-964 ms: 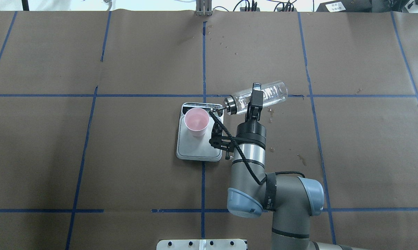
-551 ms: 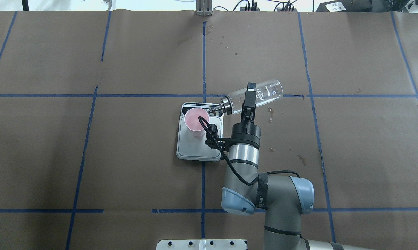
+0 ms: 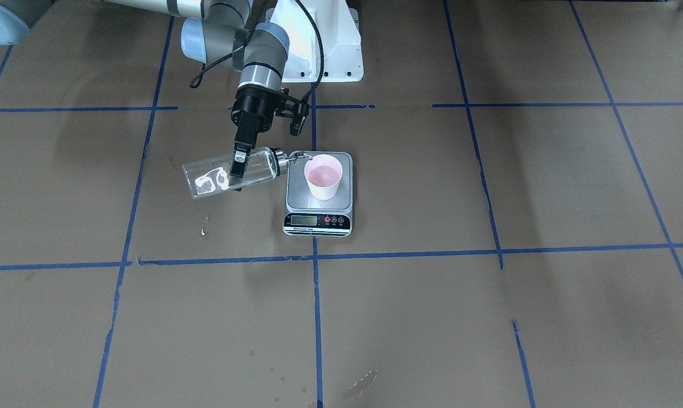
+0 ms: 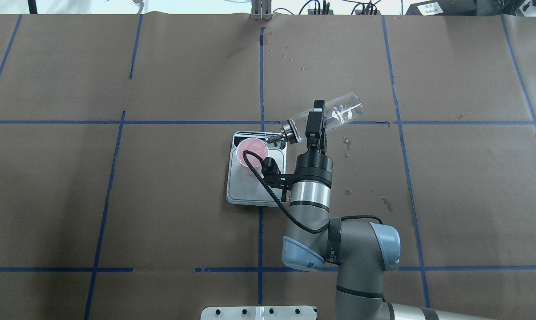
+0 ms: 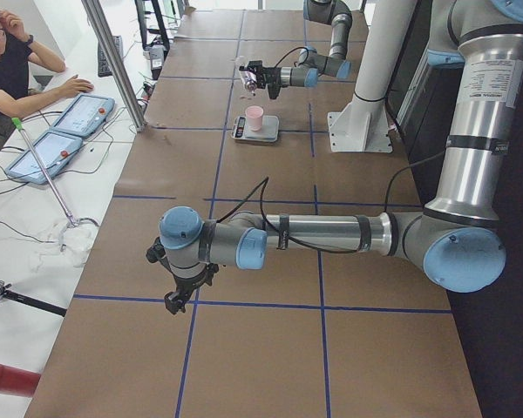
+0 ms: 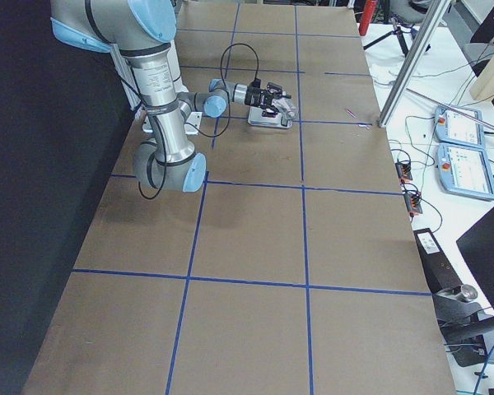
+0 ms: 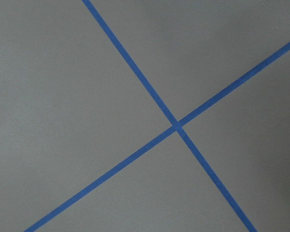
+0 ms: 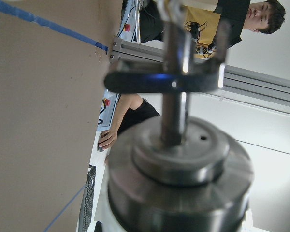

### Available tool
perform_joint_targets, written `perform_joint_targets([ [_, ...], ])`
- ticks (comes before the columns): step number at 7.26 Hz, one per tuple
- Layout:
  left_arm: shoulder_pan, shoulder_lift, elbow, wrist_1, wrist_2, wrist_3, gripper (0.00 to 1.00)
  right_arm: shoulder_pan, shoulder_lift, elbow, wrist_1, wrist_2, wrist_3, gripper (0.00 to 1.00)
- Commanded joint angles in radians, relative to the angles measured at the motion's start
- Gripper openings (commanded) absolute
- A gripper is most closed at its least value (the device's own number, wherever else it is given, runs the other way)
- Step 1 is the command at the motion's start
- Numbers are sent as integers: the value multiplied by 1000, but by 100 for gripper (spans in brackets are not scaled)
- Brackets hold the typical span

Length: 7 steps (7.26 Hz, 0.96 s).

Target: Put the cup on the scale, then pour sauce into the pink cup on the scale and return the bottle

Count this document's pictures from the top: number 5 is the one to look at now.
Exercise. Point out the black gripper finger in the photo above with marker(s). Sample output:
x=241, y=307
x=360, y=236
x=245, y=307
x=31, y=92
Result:
x=175, y=302

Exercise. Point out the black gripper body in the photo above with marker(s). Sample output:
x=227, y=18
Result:
x=270, y=74
x=186, y=284

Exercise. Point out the glass sauce dispenser bottle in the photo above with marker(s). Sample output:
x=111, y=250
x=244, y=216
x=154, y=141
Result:
x=249, y=81

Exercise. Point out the pink plastic cup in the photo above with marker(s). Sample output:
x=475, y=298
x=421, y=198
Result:
x=254, y=117

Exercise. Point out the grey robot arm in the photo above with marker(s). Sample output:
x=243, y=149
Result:
x=453, y=238
x=310, y=65

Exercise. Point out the white digital kitchen scale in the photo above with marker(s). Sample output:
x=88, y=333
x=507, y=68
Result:
x=267, y=134

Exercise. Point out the crumpled white cloth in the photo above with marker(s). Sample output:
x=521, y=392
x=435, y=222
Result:
x=70, y=243

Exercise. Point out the upper blue teach pendant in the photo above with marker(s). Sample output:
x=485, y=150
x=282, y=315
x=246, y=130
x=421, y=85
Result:
x=84, y=115

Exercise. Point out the blue teach pendant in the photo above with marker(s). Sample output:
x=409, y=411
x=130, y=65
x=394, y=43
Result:
x=84, y=115
x=55, y=150

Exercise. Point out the lower blue teach pendant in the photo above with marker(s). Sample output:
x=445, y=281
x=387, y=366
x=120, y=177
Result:
x=55, y=150

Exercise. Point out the red cylinder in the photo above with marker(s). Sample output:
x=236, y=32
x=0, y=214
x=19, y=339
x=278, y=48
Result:
x=18, y=382

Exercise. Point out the person in black shirt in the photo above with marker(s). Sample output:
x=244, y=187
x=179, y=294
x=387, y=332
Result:
x=18, y=49

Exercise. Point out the aluminium frame post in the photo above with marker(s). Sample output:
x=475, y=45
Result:
x=103, y=33

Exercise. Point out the metal rod green handle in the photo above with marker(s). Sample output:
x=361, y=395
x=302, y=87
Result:
x=72, y=221

